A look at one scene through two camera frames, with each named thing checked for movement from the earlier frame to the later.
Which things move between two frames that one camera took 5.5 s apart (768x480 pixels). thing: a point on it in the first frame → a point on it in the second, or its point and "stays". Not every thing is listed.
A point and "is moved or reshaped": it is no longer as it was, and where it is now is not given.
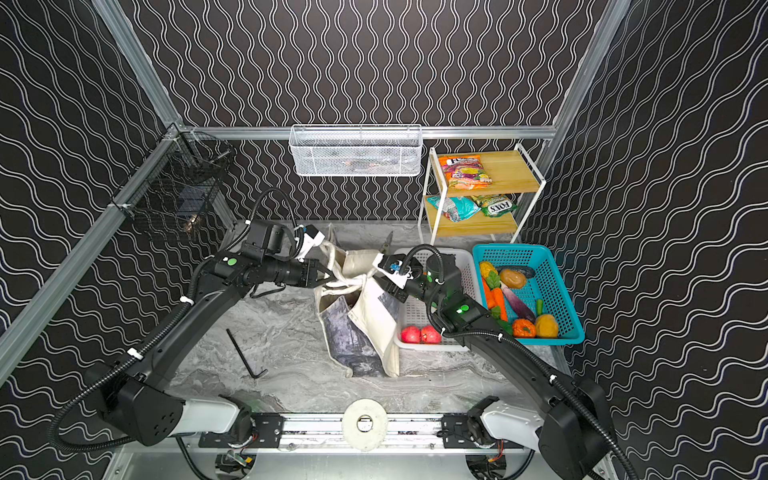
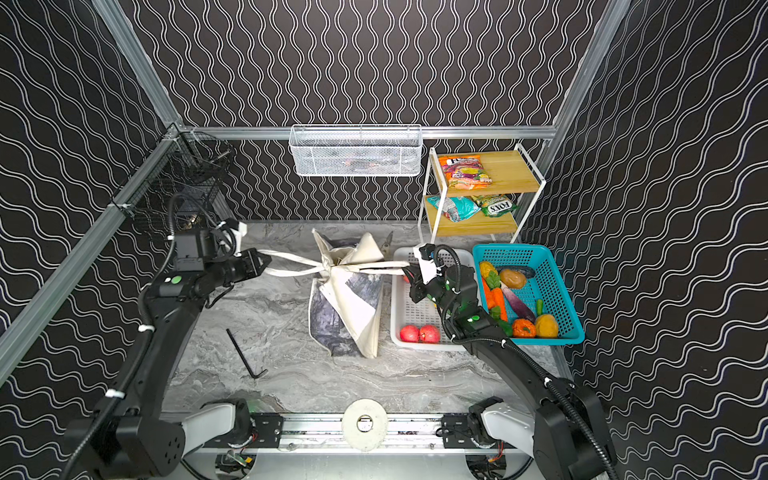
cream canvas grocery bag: x=361 y=316 is moved or reshaped
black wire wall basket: x=178 y=187 stays
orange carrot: x=489 y=294 stays
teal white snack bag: x=456 y=208 stays
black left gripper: x=315 y=273 → x=249 y=264
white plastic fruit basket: x=415 y=330 stays
